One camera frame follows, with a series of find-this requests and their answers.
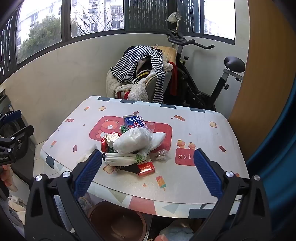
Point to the green white wrapper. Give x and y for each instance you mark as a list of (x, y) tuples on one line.
[(140, 158)]

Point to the white cloth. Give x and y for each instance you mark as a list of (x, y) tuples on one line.
[(16, 204)]

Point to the person's left hand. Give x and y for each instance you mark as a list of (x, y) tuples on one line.
[(7, 178)]

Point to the black exercise bike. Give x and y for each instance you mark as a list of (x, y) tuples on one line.
[(222, 85)]

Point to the beige armchair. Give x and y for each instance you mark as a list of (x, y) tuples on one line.
[(170, 53)]

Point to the red silver snack wrapper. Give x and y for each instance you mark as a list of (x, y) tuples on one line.
[(107, 141)]

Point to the dark jacket with yellow stripes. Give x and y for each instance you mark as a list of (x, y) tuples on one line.
[(143, 69)]

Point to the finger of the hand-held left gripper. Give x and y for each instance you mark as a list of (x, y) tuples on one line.
[(20, 139), (13, 115)]

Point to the white fleece garment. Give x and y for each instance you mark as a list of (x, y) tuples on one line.
[(138, 92)]

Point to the green toy in clear wrapper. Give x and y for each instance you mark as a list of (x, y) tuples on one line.
[(123, 129)]

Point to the wooden door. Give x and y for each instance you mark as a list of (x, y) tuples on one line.
[(261, 69)]

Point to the light blue cloth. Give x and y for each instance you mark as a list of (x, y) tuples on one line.
[(175, 233)]

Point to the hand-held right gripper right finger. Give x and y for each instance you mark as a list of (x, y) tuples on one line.
[(208, 171)]

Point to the blue cardboard box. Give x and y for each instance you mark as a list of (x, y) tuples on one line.
[(133, 121)]

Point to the white plastic bag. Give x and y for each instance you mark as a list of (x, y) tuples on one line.
[(131, 141)]

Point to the printed table cover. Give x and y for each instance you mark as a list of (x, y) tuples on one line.
[(196, 129)]

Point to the white plastic packet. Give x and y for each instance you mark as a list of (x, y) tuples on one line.
[(159, 138)]

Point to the black plastic wrapper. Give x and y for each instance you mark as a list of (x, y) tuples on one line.
[(130, 169)]

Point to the red cardboard box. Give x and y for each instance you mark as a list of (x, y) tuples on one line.
[(146, 169)]

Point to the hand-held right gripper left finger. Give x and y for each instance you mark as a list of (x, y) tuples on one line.
[(89, 171)]

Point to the black white striped shirt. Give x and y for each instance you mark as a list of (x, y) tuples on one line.
[(129, 64)]

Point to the white glove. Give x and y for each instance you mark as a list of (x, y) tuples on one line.
[(118, 158)]

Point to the blue curtain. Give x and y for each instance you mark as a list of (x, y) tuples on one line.
[(282, 150)]

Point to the brown trash bin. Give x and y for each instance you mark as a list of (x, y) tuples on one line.
[(115, 220)]

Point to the dark framed window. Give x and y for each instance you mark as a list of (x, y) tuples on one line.
[(66, 18)]

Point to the clear crumpled wrapper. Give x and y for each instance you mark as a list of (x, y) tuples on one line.
[(161, 155)]

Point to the red garment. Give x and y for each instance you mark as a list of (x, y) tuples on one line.
[(174, 76)]

